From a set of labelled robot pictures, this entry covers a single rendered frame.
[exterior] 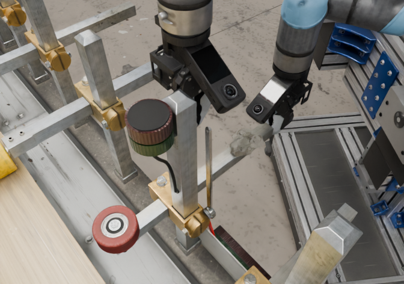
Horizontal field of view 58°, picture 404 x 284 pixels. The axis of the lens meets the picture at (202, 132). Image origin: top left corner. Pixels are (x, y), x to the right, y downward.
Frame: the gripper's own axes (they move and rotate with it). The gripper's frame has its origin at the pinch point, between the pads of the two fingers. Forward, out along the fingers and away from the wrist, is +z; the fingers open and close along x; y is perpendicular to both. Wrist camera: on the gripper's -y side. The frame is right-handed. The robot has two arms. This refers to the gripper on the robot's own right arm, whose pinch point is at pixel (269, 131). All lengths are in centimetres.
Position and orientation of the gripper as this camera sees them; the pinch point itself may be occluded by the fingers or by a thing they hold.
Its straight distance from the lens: 90.2
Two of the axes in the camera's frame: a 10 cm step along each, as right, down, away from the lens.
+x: -6.6, -5.7, 4.8
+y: 7.5, -5.1, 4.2
